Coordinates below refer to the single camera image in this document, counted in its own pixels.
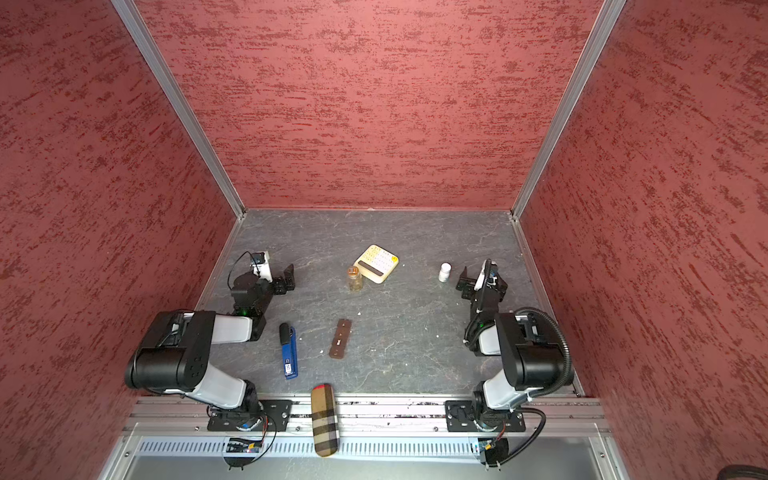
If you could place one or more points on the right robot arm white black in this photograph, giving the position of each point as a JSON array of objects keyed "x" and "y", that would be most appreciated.
[{"x": 536, "y": 360}]

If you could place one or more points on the corner aluminium profile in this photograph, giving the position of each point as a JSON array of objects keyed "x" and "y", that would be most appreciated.
[
  {"x": 600, "y": 32},
  {"x": 131, "y": 18}
]

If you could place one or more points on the clear amber pill bottle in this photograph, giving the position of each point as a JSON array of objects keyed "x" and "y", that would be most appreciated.
[{"x": 355, "y": 279}]

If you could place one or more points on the yellow calculator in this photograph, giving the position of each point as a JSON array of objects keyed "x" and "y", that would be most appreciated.
[{"x": 376, "y": 264}]

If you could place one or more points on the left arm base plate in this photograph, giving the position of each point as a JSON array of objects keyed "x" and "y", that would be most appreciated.
[{"x": 268, "y": 414}]

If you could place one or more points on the right corner aluminium profile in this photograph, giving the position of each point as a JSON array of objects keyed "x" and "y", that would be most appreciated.
[{"x": 600, "y": 32}]

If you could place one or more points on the right circuit board with wires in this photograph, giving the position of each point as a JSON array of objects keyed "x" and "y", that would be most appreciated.
[{"x": 497, "y": 452}]

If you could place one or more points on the left corner aluminium profile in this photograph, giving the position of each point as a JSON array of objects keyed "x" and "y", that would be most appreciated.
[{"x": 131, "y": 18}]

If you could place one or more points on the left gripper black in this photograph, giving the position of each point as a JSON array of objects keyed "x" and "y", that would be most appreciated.
[{"x": 278, "y": 283}]

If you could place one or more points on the aluminium front rail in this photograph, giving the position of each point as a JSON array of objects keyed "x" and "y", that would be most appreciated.
[{"x": 371, "y": 427}]

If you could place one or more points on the white pill bottle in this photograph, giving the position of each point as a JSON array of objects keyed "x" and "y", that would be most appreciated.
[{"x": 444, "y": 272}]

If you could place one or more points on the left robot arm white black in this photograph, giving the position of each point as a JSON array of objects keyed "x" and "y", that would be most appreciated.
[{"x": 173, "y": 358}]

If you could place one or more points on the brown weekly pill organizer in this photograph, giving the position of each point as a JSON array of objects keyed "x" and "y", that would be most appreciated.
[{"x": 340, "y": 340}]

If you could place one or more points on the circuit board with wires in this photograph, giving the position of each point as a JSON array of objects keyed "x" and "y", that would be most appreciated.
[
  {"x": 241, "y": 452},
  {"x": 497, "y": 452}
]

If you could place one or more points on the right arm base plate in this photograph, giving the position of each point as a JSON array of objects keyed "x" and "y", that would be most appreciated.
[{"x": 466, "y": 416}]

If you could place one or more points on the plaid glasses case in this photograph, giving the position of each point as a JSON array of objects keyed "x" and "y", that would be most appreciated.
[{"x": 324, "y": 421}]

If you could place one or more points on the left circuit board with wires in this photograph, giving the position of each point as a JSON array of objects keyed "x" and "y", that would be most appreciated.
[{"x": 241, "y": 452}]

